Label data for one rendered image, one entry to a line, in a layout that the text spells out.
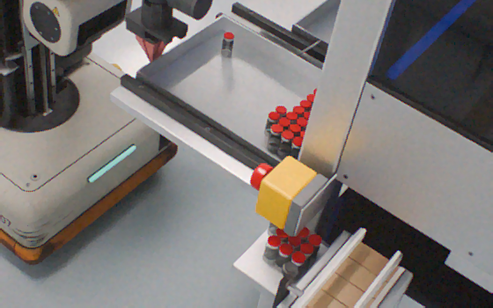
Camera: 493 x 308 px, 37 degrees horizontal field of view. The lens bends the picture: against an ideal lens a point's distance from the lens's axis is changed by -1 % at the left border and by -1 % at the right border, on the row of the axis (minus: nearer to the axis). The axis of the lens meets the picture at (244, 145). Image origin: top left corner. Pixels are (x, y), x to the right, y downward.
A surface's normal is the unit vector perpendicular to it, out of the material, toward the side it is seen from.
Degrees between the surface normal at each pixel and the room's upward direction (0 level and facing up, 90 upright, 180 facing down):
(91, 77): 0
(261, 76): 0
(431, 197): 90
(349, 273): 0
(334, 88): 90
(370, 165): 90
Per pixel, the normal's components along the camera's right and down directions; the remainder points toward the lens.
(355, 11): -0.59, 0.51
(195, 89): 0.14, -0.70
